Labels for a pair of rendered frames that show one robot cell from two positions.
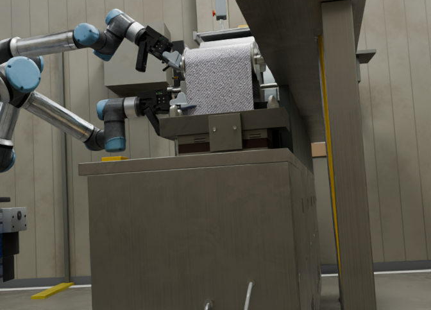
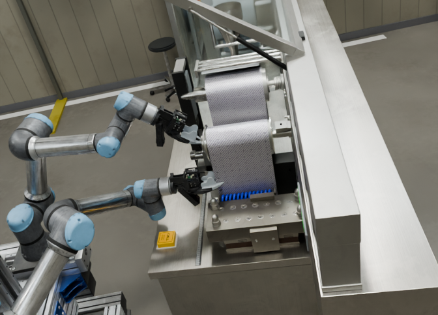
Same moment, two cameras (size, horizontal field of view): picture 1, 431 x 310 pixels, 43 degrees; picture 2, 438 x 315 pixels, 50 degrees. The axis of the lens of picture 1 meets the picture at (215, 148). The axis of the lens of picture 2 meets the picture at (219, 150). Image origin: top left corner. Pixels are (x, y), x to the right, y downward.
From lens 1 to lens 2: 157 cm
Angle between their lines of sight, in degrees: 40
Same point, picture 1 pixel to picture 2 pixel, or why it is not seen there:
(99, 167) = (167, 274)
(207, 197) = (257, 284)
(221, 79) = (244, 162)
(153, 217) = (217, 297)
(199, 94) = (226, 174)
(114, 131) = (156, 209)
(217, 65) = (239, 152)
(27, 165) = not seen: outside the picture
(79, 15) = not seen: outside the picture
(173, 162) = (227, 269)
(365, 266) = not seen: outside the picture
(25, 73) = (83, 234)
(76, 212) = (46, 40)
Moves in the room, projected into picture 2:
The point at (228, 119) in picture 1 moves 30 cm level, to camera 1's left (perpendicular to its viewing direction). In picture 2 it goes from (267, 233) to (188, 254)
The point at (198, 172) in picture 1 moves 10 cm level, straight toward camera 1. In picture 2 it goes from (248, 272) to (255, 293)
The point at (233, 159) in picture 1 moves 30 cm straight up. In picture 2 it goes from (276, 264) to (265, 206)
